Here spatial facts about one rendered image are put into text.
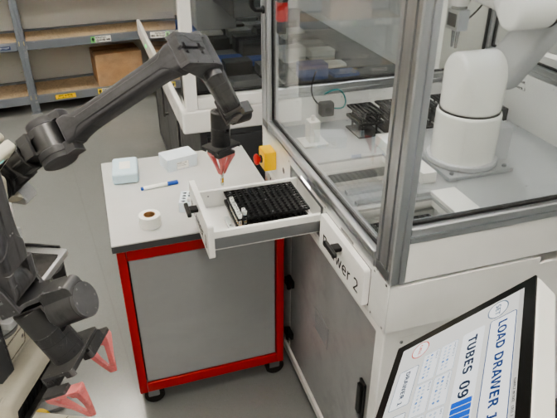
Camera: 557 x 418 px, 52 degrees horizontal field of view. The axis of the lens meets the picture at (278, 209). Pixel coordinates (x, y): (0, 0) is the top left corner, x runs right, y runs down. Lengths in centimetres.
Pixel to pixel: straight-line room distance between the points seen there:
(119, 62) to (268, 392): 366
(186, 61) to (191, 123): 128
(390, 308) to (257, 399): 107
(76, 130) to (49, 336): 49
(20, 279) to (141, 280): 103
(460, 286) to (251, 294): 87
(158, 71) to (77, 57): 452
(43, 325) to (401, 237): 73
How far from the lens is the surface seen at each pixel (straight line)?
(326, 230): 159
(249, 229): 162
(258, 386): 238
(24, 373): 144
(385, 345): 147
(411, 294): 139
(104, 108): 127
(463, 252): 140
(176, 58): 120
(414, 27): 111
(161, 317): 206
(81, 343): 101
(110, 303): 286
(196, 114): 244
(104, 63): 532
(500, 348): 92
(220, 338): 218
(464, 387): 91
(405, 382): 105
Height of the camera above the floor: 176
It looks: 30 degrees down
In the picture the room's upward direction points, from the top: straight up
